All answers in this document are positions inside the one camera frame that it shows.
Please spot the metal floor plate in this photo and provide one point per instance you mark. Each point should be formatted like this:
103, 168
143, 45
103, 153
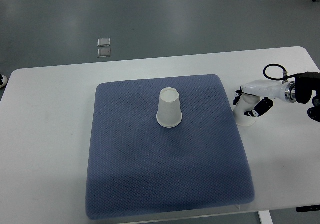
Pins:
102, 42
104, 52

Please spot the blue grey fabric cushion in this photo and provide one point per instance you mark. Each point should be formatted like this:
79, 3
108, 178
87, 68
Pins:
138, 167

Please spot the white paper cup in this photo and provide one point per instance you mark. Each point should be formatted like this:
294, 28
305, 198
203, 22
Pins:
169, 113
246, 103

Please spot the upper metal floor plate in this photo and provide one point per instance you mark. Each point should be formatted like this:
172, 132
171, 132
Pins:
102, 42

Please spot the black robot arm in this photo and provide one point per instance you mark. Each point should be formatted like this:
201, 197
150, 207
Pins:
306, 87

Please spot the white table leg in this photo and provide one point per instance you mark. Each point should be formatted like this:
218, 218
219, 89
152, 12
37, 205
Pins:
265, 217

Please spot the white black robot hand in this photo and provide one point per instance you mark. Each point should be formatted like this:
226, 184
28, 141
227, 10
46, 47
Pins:
267, 90

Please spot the black table control panel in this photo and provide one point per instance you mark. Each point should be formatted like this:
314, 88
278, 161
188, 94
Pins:
308, 208

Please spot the lower metal floor plate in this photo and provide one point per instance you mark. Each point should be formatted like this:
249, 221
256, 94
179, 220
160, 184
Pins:
104, 52

